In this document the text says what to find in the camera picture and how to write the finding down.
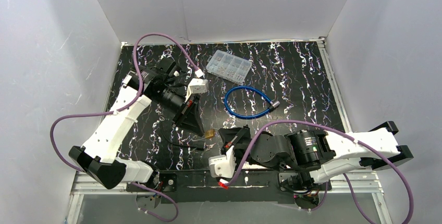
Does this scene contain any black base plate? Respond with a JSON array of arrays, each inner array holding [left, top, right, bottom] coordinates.
[[126, 169, 332, 205]]

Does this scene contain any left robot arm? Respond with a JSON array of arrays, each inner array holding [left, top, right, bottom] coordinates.
[[69, 58, 208, 189]]

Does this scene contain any clear plastic parts box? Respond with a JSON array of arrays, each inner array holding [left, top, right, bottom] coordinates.
[[206, 50, 252, 85]]

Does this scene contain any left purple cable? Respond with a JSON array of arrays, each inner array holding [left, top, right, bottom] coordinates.
[[50, 32, 205, 224]]

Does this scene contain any purple cable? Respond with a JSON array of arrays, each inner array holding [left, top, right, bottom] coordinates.
[[50, 32, 205, 224], [219, 119, 414, 224]]

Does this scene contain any black cable padlock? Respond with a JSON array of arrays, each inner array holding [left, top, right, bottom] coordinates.
[[159, 122, 207, 151]]

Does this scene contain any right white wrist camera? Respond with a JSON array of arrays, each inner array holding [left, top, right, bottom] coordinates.
[[208, 146, 236, 178]]

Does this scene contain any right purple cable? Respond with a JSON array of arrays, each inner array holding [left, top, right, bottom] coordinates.
[[219, 119, 414, 224]]

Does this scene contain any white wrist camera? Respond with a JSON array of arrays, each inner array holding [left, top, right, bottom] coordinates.
[[208, 146, 236, 178], [185, 78, 208, 101]]

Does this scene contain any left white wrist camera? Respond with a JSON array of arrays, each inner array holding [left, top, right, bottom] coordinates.
[[185, 78, 208, 101]]

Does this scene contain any small brass padlock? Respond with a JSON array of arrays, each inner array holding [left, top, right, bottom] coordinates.
[[203, 129, 216, 139]]

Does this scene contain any blue cable lock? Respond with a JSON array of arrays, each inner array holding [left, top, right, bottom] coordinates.
[[224, 85, 280, 120]]

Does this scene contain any small silver lock key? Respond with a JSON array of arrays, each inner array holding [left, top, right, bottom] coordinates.
[[205, 144, 215, 151]]

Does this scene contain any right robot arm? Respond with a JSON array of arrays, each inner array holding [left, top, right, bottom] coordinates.
[[208, 121, 413, 184]]

